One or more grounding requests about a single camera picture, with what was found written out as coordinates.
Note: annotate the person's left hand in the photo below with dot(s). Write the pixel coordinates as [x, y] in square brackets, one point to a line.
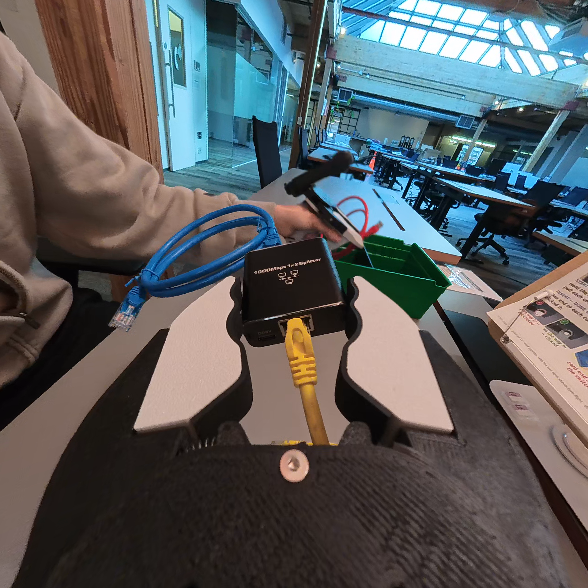
[298, 223]

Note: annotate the black office chair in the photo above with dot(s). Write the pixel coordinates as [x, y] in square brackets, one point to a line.
[266, 151]

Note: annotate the black ethernet splitter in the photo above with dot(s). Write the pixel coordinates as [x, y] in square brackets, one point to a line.
[294, 285]

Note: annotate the wooden post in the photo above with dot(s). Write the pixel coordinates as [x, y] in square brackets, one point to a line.
[101, 69]

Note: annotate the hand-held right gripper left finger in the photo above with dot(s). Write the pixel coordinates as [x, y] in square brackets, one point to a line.
[197, 367]

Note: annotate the grey table with wooden edge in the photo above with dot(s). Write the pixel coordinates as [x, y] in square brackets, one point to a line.
[413, 239]
[482, 193]

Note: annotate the person's left forearm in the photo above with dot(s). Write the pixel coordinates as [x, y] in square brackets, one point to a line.
[92, 183]

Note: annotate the orange traffic cone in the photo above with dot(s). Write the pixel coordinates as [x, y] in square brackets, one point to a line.
[372, 161]

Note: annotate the white stand base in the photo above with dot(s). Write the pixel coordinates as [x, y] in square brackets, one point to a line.
[528, 436]

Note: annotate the white ceiling projector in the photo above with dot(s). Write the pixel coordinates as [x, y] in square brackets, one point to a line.
[569, 39]

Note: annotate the white paper label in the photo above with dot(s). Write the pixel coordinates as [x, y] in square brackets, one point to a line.
[468, 282]

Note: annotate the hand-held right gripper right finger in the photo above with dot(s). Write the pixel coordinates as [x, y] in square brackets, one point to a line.
[395, 367]

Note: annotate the green plastic bin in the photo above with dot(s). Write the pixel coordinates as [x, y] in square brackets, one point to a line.
[413, 285]

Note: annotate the instruction sheet on stand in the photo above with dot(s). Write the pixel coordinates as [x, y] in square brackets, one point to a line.
[542, 275]

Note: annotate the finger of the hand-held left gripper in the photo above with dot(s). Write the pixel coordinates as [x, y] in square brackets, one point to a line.
[353, 236]
[328, 213]

